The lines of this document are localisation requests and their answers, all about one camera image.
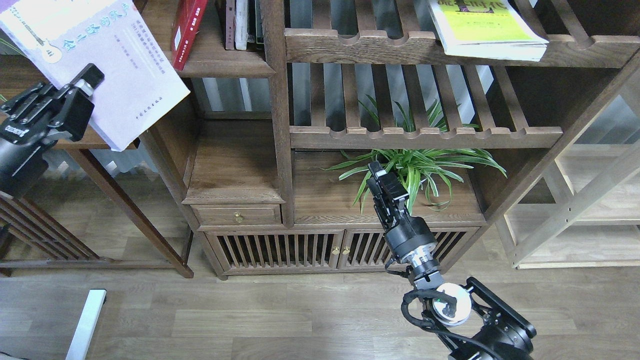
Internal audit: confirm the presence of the red cover book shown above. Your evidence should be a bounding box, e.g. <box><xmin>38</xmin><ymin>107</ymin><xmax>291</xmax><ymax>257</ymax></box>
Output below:
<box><xmin>170</xmin><ymin>0</ymin><xmax>208</xmax><ymax>71</ymax></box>

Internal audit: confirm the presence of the yellow green book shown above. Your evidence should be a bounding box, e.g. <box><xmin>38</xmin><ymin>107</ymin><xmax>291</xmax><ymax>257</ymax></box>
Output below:
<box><xmin>428</xmin><ymin>0</ymin><xmax>549</xmax><ymax>62</ymax></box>

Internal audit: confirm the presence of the white upright book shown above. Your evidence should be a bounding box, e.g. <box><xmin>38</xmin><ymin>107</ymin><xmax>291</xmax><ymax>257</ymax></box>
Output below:
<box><xmin>234</xmin><ymin>0</ymin><xmax>249</xmax><ymax>51</ymax></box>

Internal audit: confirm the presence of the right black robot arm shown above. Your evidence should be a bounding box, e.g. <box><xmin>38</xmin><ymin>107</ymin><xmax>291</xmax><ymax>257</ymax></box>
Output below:
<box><xmin>366</xmin><ymin>161</ymin><xmax>537</xmax><ymax>360</ymax></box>

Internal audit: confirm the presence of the green spider plant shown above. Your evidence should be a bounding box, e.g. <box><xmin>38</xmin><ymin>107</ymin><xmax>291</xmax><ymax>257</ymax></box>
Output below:
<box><xmin>322</xmin><ymin>99</ymin><xmax>507</xmax><ymax>214</ymax></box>

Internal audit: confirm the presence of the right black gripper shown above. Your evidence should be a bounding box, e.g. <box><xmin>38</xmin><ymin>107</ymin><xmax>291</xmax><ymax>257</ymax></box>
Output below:
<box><xmin>367</xmin><ymin>161</ymin><xmax>437</xmax><ymax>265</ymax></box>

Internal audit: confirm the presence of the light wooden shelf rack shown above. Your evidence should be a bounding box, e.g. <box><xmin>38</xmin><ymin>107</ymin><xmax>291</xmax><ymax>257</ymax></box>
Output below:
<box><xmin>495</xmin><ymin>65</ymin><xmax>640</xmax><ymax>270</ymax></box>

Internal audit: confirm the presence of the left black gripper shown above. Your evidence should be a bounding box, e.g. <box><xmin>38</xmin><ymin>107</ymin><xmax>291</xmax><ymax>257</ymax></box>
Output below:
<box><xmin>0</xmin><ymin>63</ymin><xmax>105</xmax><ymax>198</ymax></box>

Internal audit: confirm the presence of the dark wooden bookshelf cabinet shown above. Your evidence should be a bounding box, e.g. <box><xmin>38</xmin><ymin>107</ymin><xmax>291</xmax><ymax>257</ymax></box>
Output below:
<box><xmin>60</xmin><ymin>0</ymin><xmax>640</xmax><ymax>281</ymax></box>

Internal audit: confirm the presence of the white purple book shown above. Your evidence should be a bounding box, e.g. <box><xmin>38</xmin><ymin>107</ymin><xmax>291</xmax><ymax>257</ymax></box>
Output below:
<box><xmin>1</xmin><ymin>0</ymin><xmax>190</xmax><ymax>151</ymax></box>

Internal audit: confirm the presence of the white bar on floor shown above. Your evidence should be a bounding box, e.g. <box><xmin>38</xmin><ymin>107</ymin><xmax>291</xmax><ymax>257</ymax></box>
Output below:
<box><xmin>65</xmin><ymin>288</ymin><xmax>107</xmax><ymax>360</ymax></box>

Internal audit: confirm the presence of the dark brown upright book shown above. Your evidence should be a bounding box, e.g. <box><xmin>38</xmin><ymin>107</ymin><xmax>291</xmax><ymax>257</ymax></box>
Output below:
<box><xmin>224</xmin><ymin>0</ymin><xmax>236</xmax><ymax>51</ymax></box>

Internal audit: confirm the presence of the dark green upright book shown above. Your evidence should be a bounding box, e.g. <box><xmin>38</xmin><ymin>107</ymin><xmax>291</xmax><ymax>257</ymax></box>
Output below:
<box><xmin>254</xmin><ymin>0</ymin><xmax>265</xmax><ymax>50</ymax></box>

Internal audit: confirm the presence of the brass drawer knob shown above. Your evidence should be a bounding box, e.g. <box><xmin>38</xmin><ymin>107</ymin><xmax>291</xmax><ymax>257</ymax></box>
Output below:
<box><xmin>233</xmin><ymin>212</ymin><xmax>244</xmax><ymax>224</ymax></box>

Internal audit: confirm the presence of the white plant pot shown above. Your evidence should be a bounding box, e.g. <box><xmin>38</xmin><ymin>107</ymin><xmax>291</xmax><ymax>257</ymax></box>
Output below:
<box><xmin>371</xmin><ymin>186</ymin><xmax>388</xmax><ymax>202</ymax></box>

